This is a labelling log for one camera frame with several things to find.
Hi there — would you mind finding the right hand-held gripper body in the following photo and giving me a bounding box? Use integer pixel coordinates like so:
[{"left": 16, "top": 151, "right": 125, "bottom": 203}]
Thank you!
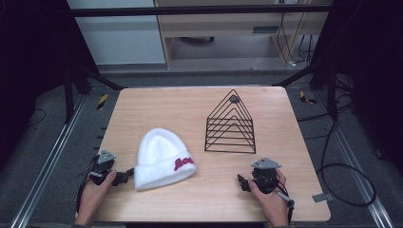
[{"left": 250, "top": 157, "right": 283, "bottom": 195}]

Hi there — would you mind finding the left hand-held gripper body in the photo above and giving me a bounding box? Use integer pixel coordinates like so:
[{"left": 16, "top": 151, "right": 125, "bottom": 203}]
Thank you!
[{"left": 88, "top": 149, "right": 118, "bottom": 186}]

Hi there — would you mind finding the white knit beanie hat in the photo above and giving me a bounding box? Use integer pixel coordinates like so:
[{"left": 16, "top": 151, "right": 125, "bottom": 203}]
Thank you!
[{"left": 133, "top": 127, "right": 198, "bottom": 192}]

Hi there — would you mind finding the black wire triangular rack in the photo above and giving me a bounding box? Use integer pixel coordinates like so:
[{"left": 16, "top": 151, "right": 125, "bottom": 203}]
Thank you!
[{"left": 203, "top": 88, "right": 258, "bottom": 155}]

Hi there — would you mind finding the person's right hand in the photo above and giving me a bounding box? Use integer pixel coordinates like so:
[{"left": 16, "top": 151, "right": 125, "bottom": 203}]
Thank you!
[{"left": 247, "top": 168, "right": 290, "bottom": 228}]

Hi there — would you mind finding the person's left hand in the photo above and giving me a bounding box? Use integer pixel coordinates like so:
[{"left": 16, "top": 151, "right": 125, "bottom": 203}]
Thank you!
[{"left": 75, "top": 170, "right": 118, "bottom": 226}]

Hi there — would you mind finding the grey tape piece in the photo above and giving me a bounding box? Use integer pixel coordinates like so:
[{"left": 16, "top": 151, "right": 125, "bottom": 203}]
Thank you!
[{"left": 311, "top": 192, "right": 335, "bottom": 204}]

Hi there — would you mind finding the yellow black striped tape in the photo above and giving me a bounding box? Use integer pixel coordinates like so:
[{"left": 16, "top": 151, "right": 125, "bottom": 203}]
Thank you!
[
  {"left": 298, "top": 90, "right": 318, "bottom": 105},
  {"left": 96, "top": 93, "right": 109, "bottom": 111}
]

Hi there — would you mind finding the black metal stand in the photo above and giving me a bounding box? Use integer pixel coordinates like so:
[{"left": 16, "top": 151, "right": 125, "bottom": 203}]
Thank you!
[
  {"left": 279, "top": 58, "right": 340, "bottom": 122},
  {"left": 62, "top": 59, "right": 127, "bottom": 125}
]

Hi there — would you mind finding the dark curtain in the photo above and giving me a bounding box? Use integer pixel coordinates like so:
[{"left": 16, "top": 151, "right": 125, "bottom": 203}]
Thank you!
[
  {"left": 0, "top": 0, "right": 96, "bottom": 165},
  {"left": 312, "top": 0, "right": 403, "bottom": 179}
]

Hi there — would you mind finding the white cabinet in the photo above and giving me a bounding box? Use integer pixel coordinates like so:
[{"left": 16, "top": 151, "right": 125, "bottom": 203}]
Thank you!
[{"left": 66, "top": 0, "right": 167, "bottom": 67}]

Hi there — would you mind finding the light wooden desk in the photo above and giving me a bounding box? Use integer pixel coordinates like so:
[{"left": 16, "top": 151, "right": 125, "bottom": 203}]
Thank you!
[{"left": 154, "top": 0, "right": 332, "bottom": 70}]

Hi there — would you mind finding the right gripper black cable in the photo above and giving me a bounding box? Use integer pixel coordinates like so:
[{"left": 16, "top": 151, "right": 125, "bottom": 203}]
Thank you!
[{"left": 275, "top": 188, "right": 297, "bottom": 224}]

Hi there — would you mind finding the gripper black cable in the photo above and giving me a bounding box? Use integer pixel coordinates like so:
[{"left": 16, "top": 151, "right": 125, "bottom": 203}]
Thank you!
[
  {"left": 275, "top": 188, "right": 297, "bottom": 224},
  {"left": 75, "top": 154, "right": 100, "bottom": 215}
]

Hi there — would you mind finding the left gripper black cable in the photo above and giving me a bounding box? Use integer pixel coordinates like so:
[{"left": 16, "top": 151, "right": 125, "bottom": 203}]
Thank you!
[{"left": 75, "top": 154, "right": 100, "bottom": 215}]

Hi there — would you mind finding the metal floor rail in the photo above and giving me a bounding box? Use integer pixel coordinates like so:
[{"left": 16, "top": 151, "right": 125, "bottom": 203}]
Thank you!
[
  {"left": 315, "top": 90, "right": 396, "bottom": 228},
  {"left": 10, "top": 94, "right": 87, "bottom": 228}
]

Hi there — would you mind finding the long black floor cable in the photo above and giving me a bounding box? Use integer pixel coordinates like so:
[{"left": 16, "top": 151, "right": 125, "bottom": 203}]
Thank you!
[{"left": 297, "top": 94, "right": 378, "bottom": 208}]

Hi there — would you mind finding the bundle of desk cables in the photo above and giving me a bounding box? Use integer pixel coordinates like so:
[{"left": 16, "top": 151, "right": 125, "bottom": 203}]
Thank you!
[{"left": 276, "top": 11, "right": 317, "bottom": 68}]

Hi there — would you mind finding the black horizontal frame bar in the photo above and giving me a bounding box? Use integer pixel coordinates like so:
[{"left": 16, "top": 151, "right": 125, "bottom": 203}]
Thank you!
[{"left": 67, "top": 4, "right": 335, "bottom": 18}]

